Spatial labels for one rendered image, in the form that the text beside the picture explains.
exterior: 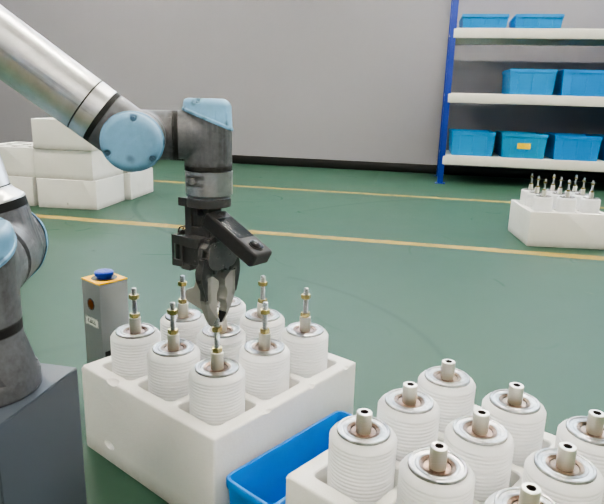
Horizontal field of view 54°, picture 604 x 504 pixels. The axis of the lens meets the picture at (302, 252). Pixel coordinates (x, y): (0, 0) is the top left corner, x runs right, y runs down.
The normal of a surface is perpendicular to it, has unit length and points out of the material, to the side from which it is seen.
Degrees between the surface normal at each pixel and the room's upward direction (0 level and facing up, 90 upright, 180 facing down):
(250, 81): 90
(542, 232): 90
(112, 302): 90
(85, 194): 90
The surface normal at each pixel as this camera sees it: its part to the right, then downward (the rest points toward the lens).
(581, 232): -0.08, 0.25
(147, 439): -0.64, 0.18
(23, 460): 0.98, 0.08
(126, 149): 0.18, 0.25
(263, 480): 0.75, 0.15
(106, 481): 0.03, -0.97
